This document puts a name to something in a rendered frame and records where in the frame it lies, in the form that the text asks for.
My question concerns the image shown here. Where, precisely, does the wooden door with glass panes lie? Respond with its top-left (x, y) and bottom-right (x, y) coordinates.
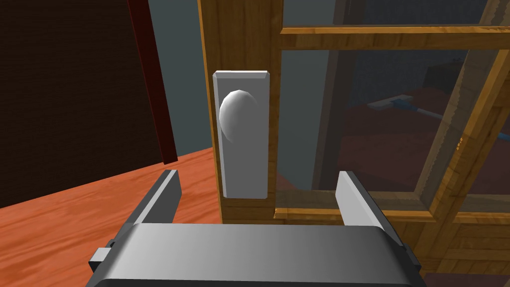
top-left (197, 0), bottom-right (510, 276)

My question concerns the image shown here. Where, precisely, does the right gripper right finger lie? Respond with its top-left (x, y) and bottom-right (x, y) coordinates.
top-left (335, 170), bottom-right (404, 247)

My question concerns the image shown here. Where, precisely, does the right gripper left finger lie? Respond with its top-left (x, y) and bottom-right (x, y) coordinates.
top-left (132, 169), bottom-right (183, 225)

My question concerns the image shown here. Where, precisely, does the grey door knob with plate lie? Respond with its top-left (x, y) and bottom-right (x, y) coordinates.
top-left (212, 70), bottom-right (270, 200)

